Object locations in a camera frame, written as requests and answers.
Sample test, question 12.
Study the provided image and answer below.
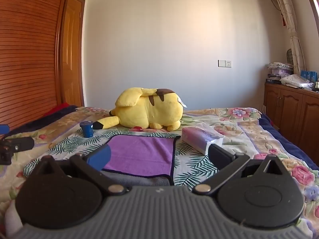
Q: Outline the stack of folded cloths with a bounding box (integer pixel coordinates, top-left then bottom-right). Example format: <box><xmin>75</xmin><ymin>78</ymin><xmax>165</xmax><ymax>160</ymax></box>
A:
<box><xmin>267</xmin><ymin>62</ymin><xmax>295</xmax><ymax>75</ymax></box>

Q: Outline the blue cup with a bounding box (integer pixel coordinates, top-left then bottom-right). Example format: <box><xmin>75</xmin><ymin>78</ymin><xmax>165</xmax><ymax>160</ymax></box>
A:
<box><xmin>80</xmin><ymin>121</ymin><xmax>94</xmax><ymax>138</ymax></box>

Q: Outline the round fan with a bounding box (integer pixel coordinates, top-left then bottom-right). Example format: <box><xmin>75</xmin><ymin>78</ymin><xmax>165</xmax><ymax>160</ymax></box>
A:
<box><xmin>286</xmin><ymin>48</ymin><xmax>296</xmax><ymax>66</ymax></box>

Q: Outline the wooden window frame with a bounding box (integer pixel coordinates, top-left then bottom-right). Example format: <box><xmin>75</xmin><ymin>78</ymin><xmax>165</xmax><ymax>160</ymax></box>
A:
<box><xmin>301</xmin><ymin>0</ymin><xmax>319</xmax><ymax>31</ymax></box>

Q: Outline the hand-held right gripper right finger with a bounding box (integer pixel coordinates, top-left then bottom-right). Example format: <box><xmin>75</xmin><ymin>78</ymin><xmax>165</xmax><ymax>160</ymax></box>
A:
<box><xmin>193</xmin><ymin>144</ymin><xmax>287</xmax><ymax>195</ymax></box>

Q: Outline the floral bedsheet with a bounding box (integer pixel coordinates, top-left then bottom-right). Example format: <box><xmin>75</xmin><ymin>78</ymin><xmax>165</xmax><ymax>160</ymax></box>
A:
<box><xmin>0</xmin><ymin>107</ymin><xmax>319</xmax><ymax>239</ymax></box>

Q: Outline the wooden wardrobe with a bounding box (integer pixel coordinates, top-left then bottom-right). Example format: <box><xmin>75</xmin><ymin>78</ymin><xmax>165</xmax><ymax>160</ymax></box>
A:
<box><xmin>0</xmin><ymin>0</ymin><xmax>73</xmax><ymax>133</ymax></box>

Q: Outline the grey towel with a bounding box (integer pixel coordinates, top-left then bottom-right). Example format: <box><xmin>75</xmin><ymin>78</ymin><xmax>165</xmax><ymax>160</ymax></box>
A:
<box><xmin>101</xmin><ymin>170</ymin><xmax>173</xmax><ymax>188</ymax></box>

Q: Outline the wooden door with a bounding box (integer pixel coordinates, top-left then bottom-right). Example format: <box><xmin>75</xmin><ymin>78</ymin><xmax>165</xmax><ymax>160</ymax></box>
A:
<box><xmin>60</xmin><ymin>0</ymin><xmax>86</xmax><ymax>108</ymax></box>

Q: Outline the purple towel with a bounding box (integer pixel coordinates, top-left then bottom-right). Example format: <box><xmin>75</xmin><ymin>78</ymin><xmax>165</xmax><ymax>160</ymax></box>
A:
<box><xmin>102</xmin><ymin>134</ymin><xmax>181</xmax><ymax>178</ymax></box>

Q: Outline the stack of books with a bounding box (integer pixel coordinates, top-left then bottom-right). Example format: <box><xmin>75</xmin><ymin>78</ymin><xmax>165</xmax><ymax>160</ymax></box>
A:
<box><xmin>266</xmin><ymin>73</ymin><xmax>285</xmax><ymax>84</ymax></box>

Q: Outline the red cloth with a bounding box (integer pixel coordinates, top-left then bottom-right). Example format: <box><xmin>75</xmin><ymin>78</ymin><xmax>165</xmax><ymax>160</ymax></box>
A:
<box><xmin>43</xmin><ymin>102</ymin><xmax>73</xmax><ymax>117</ymax></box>

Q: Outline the blue box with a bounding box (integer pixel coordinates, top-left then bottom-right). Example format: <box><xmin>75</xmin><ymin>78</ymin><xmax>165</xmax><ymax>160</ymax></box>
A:
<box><xmin>300</xmin><ymin>70</ymin><xmax>318</xmax><ymax>83</ymax></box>

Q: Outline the leaf print cloth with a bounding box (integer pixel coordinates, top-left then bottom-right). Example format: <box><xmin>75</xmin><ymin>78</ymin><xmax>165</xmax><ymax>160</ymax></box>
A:
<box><xmin>24</xmin><ymin>129</ymin><xmax>225</xmax><ymax>188</ymax></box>

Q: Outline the white plastic bag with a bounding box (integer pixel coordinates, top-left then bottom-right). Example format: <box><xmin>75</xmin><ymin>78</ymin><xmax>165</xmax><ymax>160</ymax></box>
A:
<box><xmin>280</xmin><ymin>74</ymin><xmax>315</xmax><ymax>89</ymax></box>

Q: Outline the patterned beige curtain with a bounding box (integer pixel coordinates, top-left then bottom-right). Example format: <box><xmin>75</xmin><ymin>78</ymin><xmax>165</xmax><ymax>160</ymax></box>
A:
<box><xmin>268</xmin><ymin>0</ymin><xmax>307</xmax><ymax>76</ymax></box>

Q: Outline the pink tissue pack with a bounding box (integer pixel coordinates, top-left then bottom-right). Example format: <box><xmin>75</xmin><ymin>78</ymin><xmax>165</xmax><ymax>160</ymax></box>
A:
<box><xmin>181</xmin><ymin>126</ymin><xmax>225</xmax><ymax>155</ymax></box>

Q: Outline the wooden cabinet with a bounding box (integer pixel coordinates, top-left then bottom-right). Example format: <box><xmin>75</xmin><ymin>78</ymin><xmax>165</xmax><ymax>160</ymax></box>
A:
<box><xmin>263</xmin><ymin>82</ymin><xmax>319</xmax><ymax>165</ymax></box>

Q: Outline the navy blanket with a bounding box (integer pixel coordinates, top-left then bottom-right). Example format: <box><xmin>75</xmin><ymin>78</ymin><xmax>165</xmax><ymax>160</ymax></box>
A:
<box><xmin>4</xmin><ymin>105</ymin><xmax>80</xmax><ymax>140</ymax></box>
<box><xmin>259</xmin><ymin>115</ymin><xmax>319</xmax><ymax>172</ymax></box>

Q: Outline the yellow plush toy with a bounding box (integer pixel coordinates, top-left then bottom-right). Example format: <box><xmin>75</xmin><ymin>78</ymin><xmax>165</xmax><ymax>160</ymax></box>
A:
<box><xmin>109</xmin><ymin>87</ymin><xmax>187</xmax><ymax>132</ymax></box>

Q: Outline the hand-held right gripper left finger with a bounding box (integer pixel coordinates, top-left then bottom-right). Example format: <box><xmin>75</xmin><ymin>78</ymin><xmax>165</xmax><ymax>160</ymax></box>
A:
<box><xmin>30</xmin><ymin>144</ymin><xmax>127</xmax><ymax>195</ymax></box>

